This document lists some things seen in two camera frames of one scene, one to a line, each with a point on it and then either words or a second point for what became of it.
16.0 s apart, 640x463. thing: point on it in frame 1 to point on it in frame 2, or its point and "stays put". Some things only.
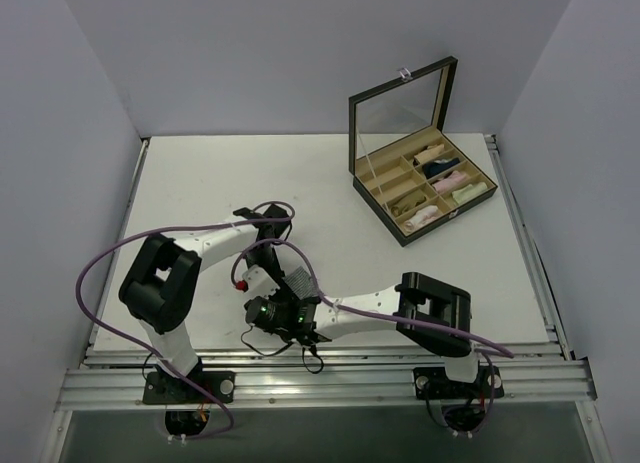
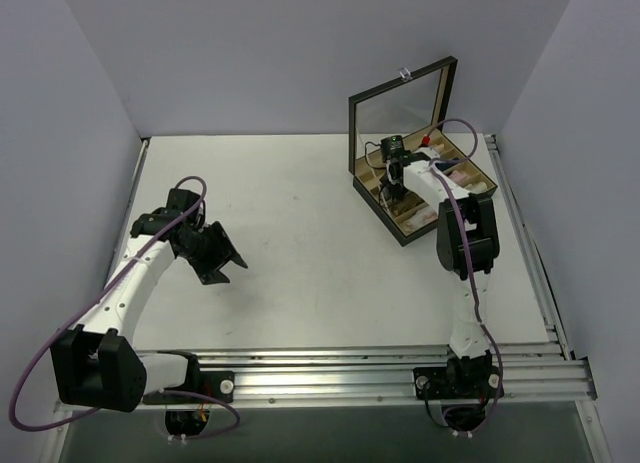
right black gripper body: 273,314 to 392,180
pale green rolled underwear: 462,195 stays put
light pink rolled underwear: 420,218 stays put
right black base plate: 432,383 stays put
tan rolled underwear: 405,205 stays put
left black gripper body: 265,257 to 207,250
